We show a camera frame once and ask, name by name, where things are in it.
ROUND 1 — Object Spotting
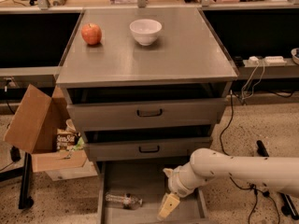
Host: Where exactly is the white power strip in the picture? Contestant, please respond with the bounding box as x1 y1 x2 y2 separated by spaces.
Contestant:
264 56 287 66

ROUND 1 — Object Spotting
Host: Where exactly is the grey bottom drawer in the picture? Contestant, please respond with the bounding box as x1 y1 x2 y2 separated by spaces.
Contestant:
96 157 218 224

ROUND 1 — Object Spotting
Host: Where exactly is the grey metal drawer cabinet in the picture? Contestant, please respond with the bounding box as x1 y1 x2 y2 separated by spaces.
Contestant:
55 7 239 224

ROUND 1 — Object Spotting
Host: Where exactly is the black power cable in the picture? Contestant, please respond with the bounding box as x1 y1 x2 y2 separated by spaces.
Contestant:
219 90 281 224

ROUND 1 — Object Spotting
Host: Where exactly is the black stand leg right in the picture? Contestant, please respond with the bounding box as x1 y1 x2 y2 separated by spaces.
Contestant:
256 140 299 220

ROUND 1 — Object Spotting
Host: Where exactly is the sea salt snack bag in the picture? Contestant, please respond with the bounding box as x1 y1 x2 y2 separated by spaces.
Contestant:
56 129 81 151

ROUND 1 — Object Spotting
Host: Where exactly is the red apple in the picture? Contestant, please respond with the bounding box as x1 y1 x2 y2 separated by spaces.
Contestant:
81 23 102 46

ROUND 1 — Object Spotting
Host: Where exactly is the grey middle drawer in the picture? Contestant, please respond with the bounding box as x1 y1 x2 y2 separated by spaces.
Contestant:
84 137 212 161

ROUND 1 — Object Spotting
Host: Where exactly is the black stand leg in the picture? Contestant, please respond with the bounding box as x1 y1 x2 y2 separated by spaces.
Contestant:
19 153 34 210
256 140 299 220

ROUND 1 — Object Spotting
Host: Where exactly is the white ceramic bowl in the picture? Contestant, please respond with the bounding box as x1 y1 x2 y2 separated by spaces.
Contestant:
129 19 162 46

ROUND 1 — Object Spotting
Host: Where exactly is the open cardboard box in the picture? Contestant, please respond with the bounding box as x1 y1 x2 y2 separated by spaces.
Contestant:
4 85 87 173

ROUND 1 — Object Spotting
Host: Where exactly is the white wall plug adapter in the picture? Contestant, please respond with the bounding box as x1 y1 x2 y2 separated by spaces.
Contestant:
249 56 259 63

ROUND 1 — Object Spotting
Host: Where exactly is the black stand leg left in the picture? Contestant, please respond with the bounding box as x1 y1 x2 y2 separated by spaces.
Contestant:
19 153 34 210

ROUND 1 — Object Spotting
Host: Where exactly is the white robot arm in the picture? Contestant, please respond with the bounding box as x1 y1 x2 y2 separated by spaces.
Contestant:
157 148 299 220

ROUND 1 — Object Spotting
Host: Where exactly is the grey drawer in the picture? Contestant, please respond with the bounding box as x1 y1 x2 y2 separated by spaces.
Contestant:
84 137 212 161
96 157 218 224
67 98 226 132

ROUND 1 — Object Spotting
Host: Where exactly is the clear plastic water bottle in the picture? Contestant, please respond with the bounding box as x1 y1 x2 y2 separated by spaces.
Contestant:
105 192 143 210

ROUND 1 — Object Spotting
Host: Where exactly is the grey top drawer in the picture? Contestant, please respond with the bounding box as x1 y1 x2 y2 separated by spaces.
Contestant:
67 98 226 132

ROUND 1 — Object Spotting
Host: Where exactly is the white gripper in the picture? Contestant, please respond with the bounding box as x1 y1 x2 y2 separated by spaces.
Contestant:
157 164 200 220

